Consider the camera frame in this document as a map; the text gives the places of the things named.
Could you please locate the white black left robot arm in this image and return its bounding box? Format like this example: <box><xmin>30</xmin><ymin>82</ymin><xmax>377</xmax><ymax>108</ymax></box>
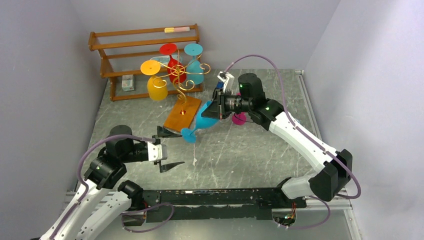
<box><xmin>40</xmin><ymin>125</ymin><xmax>179</xmax><ymax>240</ymax></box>

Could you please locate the red wine glass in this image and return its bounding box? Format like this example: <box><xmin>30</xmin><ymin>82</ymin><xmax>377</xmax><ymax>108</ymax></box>
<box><xmin>159</xmin><ymin>43</ymin><xmax>187</xmax><ymax>84</ymax></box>

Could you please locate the blue stapler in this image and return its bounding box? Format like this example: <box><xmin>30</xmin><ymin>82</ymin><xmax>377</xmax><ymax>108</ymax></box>
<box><xmin>215</xmin><ymin>81</ymin><xmax>224</xmax><ymax>90</ymax></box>

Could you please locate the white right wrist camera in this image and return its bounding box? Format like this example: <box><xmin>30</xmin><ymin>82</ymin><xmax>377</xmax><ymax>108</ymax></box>
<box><xmin>217</xmin><ymin>71</ymin><xmax>235</xmax><ymax>95</ymax></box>

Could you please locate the gold wire glass rack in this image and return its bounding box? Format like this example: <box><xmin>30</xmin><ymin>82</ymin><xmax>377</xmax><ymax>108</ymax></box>
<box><xmin>163</xmin><ymin>52</ymin><xmax>204</xmax><ymax>133</ymax></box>

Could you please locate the blue wine glass front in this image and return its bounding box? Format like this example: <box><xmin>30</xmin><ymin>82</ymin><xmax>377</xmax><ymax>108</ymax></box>
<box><xmin>180</xmin><ymin>100</ymin><xmax>219</xmax><ymax>144</ymax></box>

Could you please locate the pink wine glass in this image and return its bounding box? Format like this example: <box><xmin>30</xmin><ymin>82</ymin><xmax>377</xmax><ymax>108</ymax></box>
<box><xmin>232</xmin><ymin>112</ymin><xmax>247</xmax><ymax>126</ymax></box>

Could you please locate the yellow wine glass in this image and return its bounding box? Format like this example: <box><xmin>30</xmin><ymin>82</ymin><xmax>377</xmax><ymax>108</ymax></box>
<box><xmin>140</xmin><ymin>59</ymin><xmax>168</xmax><ymax>101</ymax></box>

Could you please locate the wooden shelf rack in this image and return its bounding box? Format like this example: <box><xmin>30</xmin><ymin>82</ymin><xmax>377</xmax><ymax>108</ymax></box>
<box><xmin>88</xmin><ymin>24</ymin><xmax>200</xmax><ymax>102</ymax></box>

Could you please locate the blue wine glass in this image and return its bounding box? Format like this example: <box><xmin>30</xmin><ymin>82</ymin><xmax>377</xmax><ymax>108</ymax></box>
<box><xmin>184</xmin><ymin>43</ymin><xmax>204</xmax><ymax>85</ymax></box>
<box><xmin>180</xmin><ymin>100</ymin><xmax>219</xmax><ymax>144</ymax></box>

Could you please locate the toothbrush package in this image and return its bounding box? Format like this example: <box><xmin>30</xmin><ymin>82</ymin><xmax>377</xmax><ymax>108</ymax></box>
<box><xmin>150</xmin><ymin>54</ymin><xmax>183</xmax><ymax>65</ymax></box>

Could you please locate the yellow pink eraser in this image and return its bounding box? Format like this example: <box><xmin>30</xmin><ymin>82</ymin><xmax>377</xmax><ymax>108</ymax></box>
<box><xmin>164</xmin><ymin>26</ymin><xmax>191</xmax><ymax>34</ymax></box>

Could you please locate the small printed box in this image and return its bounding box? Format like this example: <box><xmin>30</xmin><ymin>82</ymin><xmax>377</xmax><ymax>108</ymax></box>
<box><xmin>121</xmin><ymin>74</ymin><xmax>135</xmax><ymax>92</ymax></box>

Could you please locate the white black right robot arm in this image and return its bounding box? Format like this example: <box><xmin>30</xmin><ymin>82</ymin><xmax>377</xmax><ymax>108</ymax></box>
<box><xmin>201</xmin><ymin>71</ymin><xmax>353</xmax><ymax>208</ymax></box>

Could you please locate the blue wine glass rear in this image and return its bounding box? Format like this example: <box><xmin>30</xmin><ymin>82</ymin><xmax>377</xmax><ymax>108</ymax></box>
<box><xmin>184</xmin><ymin>43</ymin><xmax>204</xmax><ymax>85</ymax></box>

